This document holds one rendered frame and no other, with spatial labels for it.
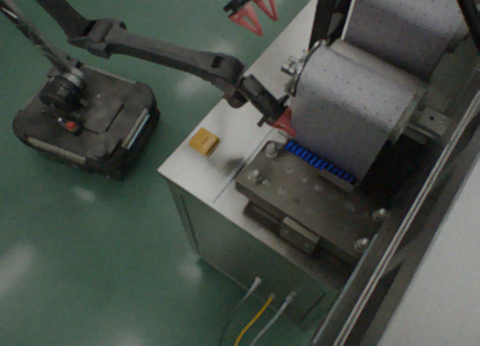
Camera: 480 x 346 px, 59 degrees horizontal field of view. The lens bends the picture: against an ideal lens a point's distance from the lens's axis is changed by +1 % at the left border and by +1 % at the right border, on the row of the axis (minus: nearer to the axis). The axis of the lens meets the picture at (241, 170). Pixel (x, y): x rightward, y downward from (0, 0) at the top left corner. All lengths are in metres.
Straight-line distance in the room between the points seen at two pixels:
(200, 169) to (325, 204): 0.40
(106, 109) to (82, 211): 0.55
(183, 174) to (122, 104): 1.07
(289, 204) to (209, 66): 0.41
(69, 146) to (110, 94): 0.35
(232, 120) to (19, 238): 1.41
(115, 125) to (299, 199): 1.35
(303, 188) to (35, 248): 1.57
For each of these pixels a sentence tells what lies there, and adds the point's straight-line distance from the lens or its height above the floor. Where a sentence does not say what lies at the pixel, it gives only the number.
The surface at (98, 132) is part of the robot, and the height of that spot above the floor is 0.26.
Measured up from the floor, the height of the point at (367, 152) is 1.16.
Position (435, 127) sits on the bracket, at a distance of 0.98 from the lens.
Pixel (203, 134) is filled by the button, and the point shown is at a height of 0.92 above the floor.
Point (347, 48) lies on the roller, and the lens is 1.13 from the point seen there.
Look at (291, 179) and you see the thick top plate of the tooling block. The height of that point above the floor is 1.03.
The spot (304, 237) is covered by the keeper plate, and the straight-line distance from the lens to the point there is 1.09.
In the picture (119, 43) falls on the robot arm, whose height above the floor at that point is 1.19.
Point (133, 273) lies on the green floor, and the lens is 2.16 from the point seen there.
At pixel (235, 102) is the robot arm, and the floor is 1.10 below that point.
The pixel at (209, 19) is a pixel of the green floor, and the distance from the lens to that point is 3.00.
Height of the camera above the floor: 2.03
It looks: 63 degrees down
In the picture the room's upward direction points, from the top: straight up
